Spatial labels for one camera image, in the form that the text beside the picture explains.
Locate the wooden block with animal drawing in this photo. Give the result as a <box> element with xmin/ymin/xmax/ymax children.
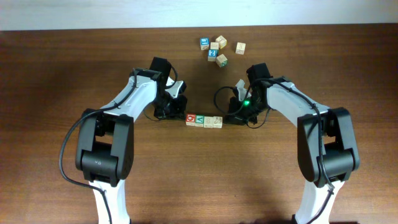
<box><xmin>213</xmin><ymin>116</ymin><xmax>223</xmax><ymax>129</ymax></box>

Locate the wooden block blue top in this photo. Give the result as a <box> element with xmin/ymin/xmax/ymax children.
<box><xmin>200</xmin><ymin>37</ymin><xmax>210</xmax><ymax>50</ymax></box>

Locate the wooden block number 8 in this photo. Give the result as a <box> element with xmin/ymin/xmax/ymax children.
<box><xmin>203</xmin><ymin>116</ymin><xmax>213</xmax><ymax>128</ymax></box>

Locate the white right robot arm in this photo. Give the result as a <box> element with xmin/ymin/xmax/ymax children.
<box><xmin>223</xmin><ymin>63</ymin><xmax>360</xmax><ymax>223</ymax></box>

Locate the wooden block blue 2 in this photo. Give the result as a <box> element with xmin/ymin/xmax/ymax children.
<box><xmin>208</xmin><ymin>49</ymin><xmax>218</xmax><ymax>62</ymax></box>

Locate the plain wooden block far right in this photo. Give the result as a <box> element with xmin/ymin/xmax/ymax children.
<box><xmin>235</xmin><ymin>42</ymin><xmax>246</xmax><ymax>55</ymax></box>

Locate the wooden block red Q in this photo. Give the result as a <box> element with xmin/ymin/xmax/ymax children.
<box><xmin>185</xmin><ymin>114</ymin><xmax>196</xmax><ymax>126</ymax></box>

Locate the wooden block dark green side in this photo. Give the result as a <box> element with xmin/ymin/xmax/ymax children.
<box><xmin>210</xmin><ymin>42</ymin><xmax>220</xmax><ymax>50</ymax></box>

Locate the wooden block green V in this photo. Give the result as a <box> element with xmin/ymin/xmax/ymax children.
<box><xmin>195</xmin><ymin>114</ymin><xmax>205</xmax><ymax>127</ymax></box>

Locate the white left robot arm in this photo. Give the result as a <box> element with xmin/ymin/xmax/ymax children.
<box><xmin>75</xmin><ymin>57</ymin><xmax>187</xmax><ymax>223</ymax></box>

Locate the wooden block J green N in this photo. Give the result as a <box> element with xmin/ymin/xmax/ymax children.
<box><xmin>216</xmin><ymin>54</ymin><xmax>228</xmax><ymax>68</ymax></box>

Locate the wooden block yellow side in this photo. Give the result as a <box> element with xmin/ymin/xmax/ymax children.
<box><xmin>215</xmin><ymin>35</ymin><xmax>228</xmax><ymax>49</ymax></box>

